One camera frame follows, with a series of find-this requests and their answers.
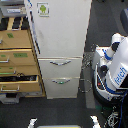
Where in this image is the green android sticker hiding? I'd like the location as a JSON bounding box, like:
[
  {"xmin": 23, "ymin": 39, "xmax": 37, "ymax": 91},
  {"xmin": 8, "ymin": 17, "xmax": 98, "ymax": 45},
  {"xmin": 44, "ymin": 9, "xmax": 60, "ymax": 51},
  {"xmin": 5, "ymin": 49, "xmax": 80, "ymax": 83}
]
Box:
[{"xmin": 37, "ymin": 2, "xmax": 49, "ymax": 17}]

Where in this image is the white fridge drawer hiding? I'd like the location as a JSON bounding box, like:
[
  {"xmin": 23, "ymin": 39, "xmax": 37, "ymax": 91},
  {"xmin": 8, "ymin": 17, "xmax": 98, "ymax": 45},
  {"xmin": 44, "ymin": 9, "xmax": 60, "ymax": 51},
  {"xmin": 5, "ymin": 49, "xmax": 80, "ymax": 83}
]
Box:
[
  {"xmin": 43, "ymin": 78, "xmax": 79, "ymax": 99},
  {"xmin": 39, "ymin": 58, "xmax": 82, "ymax": 79}
]

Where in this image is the white middle fridge drawer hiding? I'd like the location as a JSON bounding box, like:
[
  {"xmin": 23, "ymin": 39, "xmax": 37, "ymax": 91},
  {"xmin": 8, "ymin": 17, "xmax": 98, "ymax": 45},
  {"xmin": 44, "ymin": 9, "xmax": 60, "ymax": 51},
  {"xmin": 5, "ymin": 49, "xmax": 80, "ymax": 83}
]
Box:
[{"xmin": 39, "ymin": 58, "xmax": 82, "ymax": 79}]

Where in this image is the white bottom fridge drawer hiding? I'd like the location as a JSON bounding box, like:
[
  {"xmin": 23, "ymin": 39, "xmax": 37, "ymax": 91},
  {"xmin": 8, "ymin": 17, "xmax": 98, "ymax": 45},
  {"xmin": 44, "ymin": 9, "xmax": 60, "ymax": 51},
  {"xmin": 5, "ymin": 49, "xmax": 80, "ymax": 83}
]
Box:
[{"xmin": 43, "ymin": 78, "xmax": 79, "ymax": 99}]

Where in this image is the wooden drawer cabinet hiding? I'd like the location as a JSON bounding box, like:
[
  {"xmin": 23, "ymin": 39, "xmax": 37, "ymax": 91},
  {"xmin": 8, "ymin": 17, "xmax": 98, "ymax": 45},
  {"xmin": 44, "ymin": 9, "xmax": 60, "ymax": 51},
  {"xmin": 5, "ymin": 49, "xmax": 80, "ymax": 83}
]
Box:
[{"xmin": 0, "ymin": 17, "xmax": 45, "ymax": 97}]

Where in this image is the grey box on cabinet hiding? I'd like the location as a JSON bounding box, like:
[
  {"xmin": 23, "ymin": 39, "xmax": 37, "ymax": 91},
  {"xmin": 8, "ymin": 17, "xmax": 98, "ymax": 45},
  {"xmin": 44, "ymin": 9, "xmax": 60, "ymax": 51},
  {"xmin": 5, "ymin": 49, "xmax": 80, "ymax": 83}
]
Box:
[{"xmin": 1, "ymin": 6, "xmax": 26, "ymax": 17}]

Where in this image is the white fridge door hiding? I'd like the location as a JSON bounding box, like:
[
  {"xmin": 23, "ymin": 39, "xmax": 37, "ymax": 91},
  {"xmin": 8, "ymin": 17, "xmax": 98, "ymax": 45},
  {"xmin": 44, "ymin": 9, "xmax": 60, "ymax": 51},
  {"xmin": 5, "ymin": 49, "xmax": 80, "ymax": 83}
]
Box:
[{"xmin": 24, "ymin": 0, "xmax": 92, "ymax": 58}]

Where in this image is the white blue Fetch robot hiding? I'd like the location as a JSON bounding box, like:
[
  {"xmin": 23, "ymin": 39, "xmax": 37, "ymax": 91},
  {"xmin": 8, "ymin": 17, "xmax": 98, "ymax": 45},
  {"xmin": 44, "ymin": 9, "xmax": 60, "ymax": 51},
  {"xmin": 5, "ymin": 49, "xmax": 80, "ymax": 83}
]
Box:
[{"xmin": 92, "ymin": 33, "xmax": 128, "ymax": 105}]

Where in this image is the white refrigerator body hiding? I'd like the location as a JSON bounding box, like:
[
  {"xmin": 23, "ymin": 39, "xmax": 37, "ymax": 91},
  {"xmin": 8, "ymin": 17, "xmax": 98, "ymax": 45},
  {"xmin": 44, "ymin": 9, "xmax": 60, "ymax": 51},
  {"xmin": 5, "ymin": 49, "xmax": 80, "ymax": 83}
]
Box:
[{"xmin": 24, "ymin": 0, "xmax": 92, "ymax": 99}]

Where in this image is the white robot base front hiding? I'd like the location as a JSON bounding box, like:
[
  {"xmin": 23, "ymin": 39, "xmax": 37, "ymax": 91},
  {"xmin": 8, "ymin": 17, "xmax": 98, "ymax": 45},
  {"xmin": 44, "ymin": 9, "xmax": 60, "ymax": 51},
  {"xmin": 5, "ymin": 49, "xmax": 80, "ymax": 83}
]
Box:
[{"xmin": 27, "ymin": 115, "xmax": 101, "ymax": 128}]

